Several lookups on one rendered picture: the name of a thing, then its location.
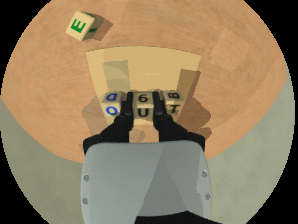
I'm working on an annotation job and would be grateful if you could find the tan flat mat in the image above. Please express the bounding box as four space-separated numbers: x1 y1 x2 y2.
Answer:
86 46 201 108

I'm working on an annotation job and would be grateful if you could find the beige block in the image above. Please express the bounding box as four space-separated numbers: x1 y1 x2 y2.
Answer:
162 91 185 115
132 93 154 119
65 11 103 41
101 92 124 117

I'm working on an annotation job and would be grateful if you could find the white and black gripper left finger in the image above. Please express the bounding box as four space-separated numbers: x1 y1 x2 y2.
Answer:
83 92 134 155

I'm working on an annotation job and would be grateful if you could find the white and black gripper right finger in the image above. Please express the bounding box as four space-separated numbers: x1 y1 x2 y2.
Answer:
152 91 205 151

